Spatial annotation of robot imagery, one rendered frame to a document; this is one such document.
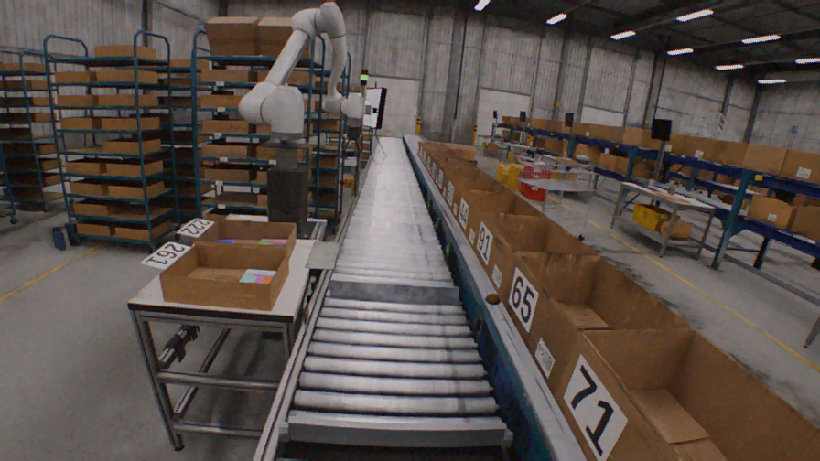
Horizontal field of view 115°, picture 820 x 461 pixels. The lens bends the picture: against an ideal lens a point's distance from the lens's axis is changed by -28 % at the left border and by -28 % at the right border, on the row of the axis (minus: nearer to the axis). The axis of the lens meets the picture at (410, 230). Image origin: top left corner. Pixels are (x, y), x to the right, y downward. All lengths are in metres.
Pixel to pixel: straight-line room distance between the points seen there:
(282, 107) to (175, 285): 0.91
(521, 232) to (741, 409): 0.95
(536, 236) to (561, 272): 0.40
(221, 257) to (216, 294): 0.30
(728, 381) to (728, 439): 0.11
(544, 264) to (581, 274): 0.14
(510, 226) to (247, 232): 1.18
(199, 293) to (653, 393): 1.29
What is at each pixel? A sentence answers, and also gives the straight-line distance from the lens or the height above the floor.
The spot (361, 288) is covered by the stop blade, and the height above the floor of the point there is 0.78.
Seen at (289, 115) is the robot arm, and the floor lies 1.34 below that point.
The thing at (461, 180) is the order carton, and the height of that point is 1.02.
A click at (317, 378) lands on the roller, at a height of 0.75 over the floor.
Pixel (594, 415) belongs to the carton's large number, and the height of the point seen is 0.96.
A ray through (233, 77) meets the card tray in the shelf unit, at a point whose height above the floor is 1.58.
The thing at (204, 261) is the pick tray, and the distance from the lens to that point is 1.53.
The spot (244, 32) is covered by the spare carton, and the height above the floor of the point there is 1.93.
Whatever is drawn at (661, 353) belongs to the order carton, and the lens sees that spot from 0.87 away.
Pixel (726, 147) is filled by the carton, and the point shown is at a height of 1.62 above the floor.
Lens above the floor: 1.39
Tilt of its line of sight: 19 degrees down
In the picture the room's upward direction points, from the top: 6 degrees clockwise
